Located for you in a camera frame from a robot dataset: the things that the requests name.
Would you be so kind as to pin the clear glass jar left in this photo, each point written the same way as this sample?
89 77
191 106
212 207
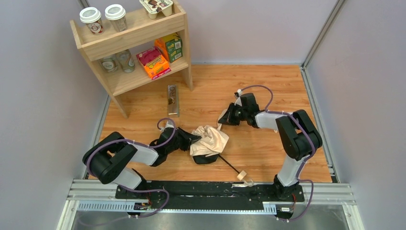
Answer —
109 63

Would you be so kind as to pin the paper cup grey sleeve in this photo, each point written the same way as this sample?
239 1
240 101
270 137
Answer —
115 13

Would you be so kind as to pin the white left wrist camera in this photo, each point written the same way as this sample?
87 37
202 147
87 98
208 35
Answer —
167 125

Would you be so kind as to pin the orange pink snack box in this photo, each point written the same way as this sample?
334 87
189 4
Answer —
153 62

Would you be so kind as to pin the green orange carton box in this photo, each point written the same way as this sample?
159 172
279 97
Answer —
170 47

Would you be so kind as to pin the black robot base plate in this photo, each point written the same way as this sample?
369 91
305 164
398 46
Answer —
201 193

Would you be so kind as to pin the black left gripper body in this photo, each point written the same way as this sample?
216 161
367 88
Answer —
184 140

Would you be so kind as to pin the pudding cup multipack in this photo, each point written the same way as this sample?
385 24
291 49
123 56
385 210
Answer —
155 7

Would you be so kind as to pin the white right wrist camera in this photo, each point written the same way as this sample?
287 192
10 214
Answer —
238 94

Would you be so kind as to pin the aluminium slotted cable rail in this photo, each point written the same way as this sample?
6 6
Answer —
133 207

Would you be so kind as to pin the beige umbrella with black shaft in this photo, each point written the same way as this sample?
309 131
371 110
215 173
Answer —
209 147

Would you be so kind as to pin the clear glass jar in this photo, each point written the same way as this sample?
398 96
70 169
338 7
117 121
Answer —
109 63
125 60

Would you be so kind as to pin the paper cup red logo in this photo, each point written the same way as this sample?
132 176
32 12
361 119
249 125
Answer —
91 16

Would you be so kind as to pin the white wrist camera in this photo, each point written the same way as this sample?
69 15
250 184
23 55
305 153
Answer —
167 125
238 94

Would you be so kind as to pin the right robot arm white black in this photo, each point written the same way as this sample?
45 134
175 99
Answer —
299 136

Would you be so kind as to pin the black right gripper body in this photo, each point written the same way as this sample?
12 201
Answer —
232 113

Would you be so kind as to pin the clear glass jar right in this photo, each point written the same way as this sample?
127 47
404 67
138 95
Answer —
125 60

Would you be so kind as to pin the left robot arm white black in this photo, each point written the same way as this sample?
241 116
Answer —
108 160

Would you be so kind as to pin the wooden two-tier shelf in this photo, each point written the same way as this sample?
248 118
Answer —
138 37

